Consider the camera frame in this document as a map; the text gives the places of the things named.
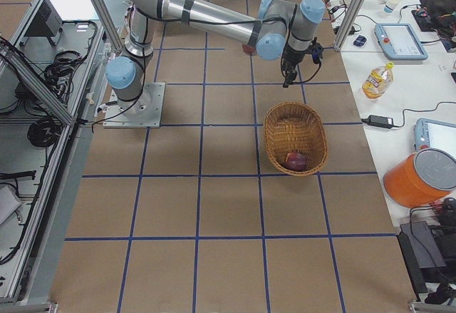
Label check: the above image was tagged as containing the orange bucket with grey lid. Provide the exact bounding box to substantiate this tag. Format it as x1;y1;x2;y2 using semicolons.
383;148;455;208

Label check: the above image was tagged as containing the red yellow apple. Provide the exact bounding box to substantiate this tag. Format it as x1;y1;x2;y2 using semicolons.
284;152;308;172

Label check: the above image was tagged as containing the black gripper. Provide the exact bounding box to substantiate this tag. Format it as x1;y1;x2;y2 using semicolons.
281;49;306;88

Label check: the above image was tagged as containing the blue teach pendant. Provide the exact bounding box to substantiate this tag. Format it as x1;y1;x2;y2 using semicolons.
374;24;428;61
414;118;455;157

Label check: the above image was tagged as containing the paper cup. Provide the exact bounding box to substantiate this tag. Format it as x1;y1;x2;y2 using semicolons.
383;0;400;14

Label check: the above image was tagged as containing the far blue teach pendant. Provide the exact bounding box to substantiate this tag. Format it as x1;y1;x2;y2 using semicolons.
374;24;428;61

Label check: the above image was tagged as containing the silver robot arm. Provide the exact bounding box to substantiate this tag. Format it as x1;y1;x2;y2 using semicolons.
105;0;326;116

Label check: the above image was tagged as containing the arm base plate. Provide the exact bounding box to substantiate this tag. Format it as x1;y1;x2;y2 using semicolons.
102;82;166;128

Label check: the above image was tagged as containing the coiled black cable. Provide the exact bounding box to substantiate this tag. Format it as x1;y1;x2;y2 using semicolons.
27;117;62;148

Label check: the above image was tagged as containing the near blue teach pendant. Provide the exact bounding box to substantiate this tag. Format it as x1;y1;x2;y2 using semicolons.
414;118;455;157

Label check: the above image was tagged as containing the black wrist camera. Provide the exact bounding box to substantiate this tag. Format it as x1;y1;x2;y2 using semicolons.
310;41;323;65

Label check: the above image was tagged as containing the orange juice bottle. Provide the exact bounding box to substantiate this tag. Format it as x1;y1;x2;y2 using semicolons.
362;61;395;99

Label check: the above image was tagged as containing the aluminium frame post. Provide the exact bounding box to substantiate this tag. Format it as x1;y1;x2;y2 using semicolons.
333;0;378;52

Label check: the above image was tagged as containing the black power adapter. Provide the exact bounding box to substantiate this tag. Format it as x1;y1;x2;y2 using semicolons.
361;115;394;129

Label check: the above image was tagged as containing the dark red apple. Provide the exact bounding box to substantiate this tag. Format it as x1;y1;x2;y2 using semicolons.
242;44;257;56

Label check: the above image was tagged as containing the woven wicker basket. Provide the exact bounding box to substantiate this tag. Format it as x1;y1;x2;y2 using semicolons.
264;101;328;177

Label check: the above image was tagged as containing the dark blue computer mouse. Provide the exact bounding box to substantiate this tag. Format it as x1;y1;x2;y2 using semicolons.
353;35;367;47

